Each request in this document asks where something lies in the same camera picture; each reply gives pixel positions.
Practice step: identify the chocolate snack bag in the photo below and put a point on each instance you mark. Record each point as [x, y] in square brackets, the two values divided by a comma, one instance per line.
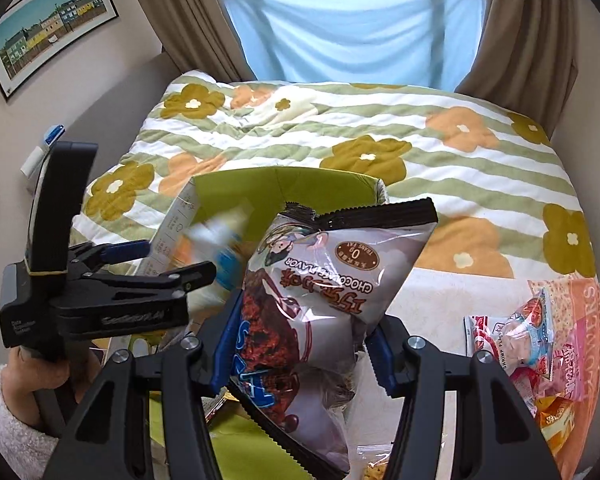
[320, 300]

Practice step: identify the clear zip bag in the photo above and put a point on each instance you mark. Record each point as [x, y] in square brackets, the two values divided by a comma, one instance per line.
[375, 470]

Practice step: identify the pink snack packet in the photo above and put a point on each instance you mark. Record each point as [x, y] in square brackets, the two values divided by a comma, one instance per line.
[575, 360]

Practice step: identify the green cardboard box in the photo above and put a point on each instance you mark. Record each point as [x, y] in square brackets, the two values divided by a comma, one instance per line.
[240, 190]

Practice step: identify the blue white snack packet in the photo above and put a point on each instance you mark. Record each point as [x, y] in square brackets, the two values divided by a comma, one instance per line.
[220, 260]

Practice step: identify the floral striped blanket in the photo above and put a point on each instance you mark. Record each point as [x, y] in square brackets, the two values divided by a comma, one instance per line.
[430, 160]

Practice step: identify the brown curtain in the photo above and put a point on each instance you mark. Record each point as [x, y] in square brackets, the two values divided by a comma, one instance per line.
[200, 20]
[520, 60]

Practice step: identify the person's left forearm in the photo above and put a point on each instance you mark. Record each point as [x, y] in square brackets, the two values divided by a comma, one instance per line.
[10, 425]

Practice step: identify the orange snack packet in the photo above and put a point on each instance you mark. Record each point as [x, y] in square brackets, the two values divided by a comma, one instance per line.
[555, 415]

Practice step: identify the red white shrimp snack packet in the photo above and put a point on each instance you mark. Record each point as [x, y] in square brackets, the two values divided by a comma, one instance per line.
[520, 340]

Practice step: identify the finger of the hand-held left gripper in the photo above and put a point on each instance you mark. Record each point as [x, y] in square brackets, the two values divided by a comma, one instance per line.
[125, 251]
[190, 274]

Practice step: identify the person's left hand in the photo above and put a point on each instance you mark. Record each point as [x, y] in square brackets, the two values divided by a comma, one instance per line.
[27, 371]

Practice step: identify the light blue window cloth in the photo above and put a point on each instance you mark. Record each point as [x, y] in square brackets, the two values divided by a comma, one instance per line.
[350, 30]

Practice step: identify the white blue wall device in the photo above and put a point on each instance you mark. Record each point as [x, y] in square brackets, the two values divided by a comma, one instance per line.
[50, 137]

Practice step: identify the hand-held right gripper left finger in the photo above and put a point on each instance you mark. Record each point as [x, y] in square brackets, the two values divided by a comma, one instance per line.
[226, 345]

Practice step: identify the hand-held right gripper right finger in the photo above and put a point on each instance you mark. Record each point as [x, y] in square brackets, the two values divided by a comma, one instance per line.
[380, 357]

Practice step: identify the framed wall poster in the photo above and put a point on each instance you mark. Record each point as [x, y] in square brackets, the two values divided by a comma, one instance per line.
[45, 25]

